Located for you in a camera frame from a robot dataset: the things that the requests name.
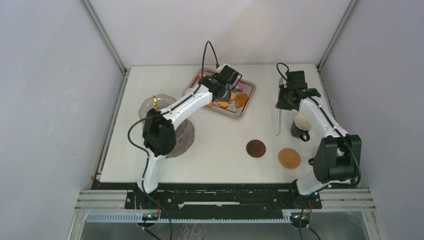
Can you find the metal serving tray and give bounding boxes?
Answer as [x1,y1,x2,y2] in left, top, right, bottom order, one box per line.
[184,64,256,120]

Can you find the three-tier glass dessert stand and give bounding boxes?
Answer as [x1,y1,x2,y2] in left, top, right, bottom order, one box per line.
[138,94,195,159]

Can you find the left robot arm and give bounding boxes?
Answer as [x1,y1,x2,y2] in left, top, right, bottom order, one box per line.
[136,64,242,209]

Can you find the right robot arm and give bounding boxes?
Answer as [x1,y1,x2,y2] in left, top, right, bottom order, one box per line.
[275,70,362,208]

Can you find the pink purple cake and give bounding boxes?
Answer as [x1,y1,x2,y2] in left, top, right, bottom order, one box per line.
[236,81,245,92]

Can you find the brown cookie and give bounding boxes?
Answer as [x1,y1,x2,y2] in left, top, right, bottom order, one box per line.
[234,92,249,109]

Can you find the black mug white inside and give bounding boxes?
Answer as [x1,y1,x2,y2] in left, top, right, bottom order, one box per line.
[290,114,312,142]

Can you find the light wooden round coaster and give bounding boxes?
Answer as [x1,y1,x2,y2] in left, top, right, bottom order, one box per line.
[278,148,301,169]

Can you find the dark brown round coaster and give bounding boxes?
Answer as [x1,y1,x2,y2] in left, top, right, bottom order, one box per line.
[246,139,266,158]

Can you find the purple glass cup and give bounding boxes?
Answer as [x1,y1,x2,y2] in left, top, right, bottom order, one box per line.
[308,158,315,166]

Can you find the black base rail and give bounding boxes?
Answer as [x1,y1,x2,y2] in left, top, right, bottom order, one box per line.
[124,182,323,211]

